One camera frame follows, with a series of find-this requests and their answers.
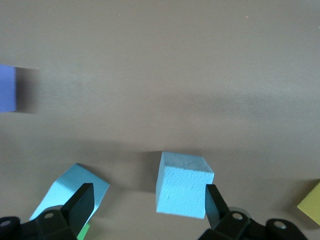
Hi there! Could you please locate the blue foam cube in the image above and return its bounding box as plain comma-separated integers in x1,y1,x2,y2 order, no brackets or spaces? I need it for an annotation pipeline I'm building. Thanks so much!
28,163,111,223
155,151,216,220

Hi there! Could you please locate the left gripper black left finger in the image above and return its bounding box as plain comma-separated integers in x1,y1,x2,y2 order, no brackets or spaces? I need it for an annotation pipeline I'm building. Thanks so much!
0,183,95,240

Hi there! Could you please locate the yellow foam cube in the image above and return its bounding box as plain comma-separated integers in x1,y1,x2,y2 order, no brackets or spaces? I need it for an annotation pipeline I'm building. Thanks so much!
296,179,320,225

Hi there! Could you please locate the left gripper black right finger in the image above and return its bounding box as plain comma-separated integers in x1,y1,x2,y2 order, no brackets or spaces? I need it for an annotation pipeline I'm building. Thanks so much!
199,184,308,240

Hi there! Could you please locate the green foam cube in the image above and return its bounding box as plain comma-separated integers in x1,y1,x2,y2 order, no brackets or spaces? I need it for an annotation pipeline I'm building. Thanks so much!
76,222,91,238

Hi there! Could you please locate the purple foam cube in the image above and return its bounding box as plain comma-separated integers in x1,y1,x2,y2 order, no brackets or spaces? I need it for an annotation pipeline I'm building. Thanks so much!
0,64,18,114

